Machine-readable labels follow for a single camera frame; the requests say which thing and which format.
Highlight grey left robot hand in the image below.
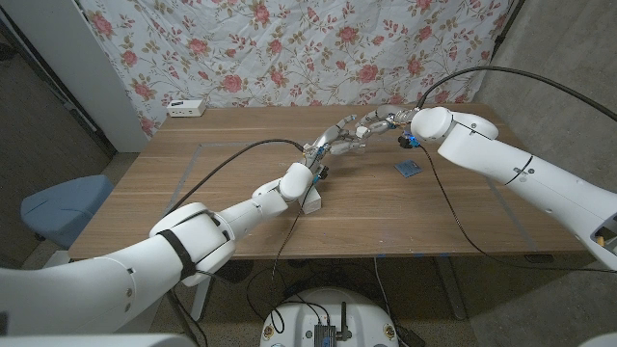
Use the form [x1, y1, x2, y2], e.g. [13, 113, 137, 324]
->
[301, 114, 370, 182]

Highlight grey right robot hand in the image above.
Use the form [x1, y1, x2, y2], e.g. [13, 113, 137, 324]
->
[355, 104, 418, 141]

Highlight white cube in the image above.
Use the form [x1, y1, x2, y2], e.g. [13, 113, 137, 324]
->
[299, 185, 323, 215]

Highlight blue packet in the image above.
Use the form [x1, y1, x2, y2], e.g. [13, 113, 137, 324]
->
[393, 159, 424, 178]

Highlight floral backdrop cloth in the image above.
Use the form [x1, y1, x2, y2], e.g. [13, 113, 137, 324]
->
[76, 0, 515, 141]

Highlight white power strip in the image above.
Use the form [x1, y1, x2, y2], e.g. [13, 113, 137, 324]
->
[166, 98, 207, 119]

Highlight black backdrop pole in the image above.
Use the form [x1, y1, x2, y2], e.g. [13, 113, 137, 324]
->
[490, 0, 526, 49]

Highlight round black floor base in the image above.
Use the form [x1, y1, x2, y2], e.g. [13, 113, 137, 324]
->
[214, 262, 255, 285]

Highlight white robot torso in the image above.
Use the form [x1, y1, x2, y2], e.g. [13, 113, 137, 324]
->
[259, 287, 400, 347]

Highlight grey table leg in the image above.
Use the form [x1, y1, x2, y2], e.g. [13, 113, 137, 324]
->
[436, 257, 468, 322]

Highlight black module with antenna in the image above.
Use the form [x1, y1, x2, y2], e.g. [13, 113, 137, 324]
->
[313, 302, 353, 347]

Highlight white table leg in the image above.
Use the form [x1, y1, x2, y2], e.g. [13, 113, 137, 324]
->
[189, 277, 213, 324]

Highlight black power adapter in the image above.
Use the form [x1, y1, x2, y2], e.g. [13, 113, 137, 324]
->
[394, 325, 426, 347]

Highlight blue padded stool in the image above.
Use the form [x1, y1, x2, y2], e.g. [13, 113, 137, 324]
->
[19, 173, 115, 251]

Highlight white partition panel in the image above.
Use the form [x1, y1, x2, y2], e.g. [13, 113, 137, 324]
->
[0, 0, 149, 154]

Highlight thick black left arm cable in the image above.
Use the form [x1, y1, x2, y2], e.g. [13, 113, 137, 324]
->
[166, 138, 306, 216]

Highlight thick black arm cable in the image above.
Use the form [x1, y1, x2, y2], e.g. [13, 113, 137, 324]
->
[166, 138, 306, 216]
[416, 66, 617, 122]

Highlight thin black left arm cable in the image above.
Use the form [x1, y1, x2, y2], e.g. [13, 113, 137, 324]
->
[243, 181, 317, 336]

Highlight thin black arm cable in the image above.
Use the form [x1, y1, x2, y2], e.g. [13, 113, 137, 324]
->
[418, 144, 617, 274]
[243, 181, 317, 336]

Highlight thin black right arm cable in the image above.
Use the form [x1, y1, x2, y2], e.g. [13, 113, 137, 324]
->
[418, 144, 617, 274]

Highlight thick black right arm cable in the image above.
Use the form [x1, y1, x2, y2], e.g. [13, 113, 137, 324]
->
[416, 66, 617, 122]

